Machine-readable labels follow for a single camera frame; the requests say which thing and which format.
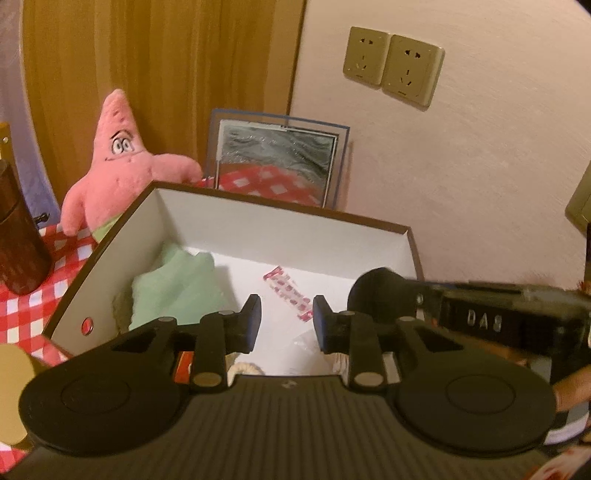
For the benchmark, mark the red checkered tablecloth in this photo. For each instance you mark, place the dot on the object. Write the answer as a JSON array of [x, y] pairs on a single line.
[[27, 314]]

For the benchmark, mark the clear plastic bag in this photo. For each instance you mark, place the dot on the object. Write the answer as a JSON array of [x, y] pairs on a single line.
[[308, 344]]

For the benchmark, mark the sheer white curtain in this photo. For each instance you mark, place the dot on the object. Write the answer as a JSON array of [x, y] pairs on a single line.
[[18, 92]]

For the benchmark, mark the orange red packet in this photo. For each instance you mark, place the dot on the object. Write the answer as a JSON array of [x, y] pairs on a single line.
[[183, 367]]

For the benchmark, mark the gold wall socket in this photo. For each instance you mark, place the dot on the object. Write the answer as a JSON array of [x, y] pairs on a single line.
[[581, 203], [365, 56], [412, 70]]

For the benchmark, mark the cream knitted cloth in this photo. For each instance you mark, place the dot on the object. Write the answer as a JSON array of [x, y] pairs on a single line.
[[247, 367]]

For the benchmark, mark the brown cylindrical canister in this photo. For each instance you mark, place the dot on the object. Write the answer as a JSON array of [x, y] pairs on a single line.
[[21, 230]]

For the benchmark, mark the red patterned packet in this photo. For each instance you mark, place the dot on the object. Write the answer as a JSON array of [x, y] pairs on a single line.
[[288, 293]]

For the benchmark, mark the green soft cloth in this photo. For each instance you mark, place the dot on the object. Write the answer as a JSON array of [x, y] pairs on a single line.
[[175, 290]]

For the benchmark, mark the framed mirror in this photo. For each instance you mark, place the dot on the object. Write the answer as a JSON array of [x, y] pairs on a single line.
[[277, 152]]

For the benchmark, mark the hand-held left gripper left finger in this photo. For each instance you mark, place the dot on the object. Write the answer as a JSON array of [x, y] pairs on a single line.
[[251, 318]]

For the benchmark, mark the person's right hand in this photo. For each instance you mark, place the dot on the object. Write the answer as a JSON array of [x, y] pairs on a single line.
[[572, 390]]

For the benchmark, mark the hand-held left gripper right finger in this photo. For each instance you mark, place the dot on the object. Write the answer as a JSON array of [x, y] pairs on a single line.
[[323, 323]]

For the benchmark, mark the pink starfish plush toy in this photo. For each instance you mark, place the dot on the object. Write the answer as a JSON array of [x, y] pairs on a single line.
[[115, 175]]

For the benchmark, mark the orange curtain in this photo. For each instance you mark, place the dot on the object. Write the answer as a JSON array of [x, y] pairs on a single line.
[[184, 55]]

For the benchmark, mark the white wooden holder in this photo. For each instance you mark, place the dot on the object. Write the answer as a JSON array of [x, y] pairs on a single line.
[[3, 141]]

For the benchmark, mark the orange printed bag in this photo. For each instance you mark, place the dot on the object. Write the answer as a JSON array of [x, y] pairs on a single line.
[[563, 464]]

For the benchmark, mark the tan round disc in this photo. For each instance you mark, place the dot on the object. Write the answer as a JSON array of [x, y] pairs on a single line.
[[16, 397]]

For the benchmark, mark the brown cardboard box white inside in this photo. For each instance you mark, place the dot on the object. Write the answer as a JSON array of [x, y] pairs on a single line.
[[277, 230]]

